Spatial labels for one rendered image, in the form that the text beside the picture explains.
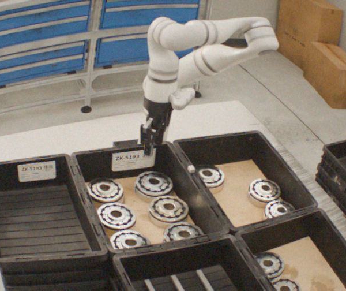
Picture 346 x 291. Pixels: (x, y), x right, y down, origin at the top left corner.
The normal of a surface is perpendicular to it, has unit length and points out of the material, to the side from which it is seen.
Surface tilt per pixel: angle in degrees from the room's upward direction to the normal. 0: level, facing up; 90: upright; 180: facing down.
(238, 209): 0
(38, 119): 0
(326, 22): 90
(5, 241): 0
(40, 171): 90
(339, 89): 90
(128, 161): 90
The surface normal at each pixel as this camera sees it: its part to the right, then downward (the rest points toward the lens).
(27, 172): 0.36, 0.55
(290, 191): -0.92, 0.11
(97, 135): 0.11, -0.83
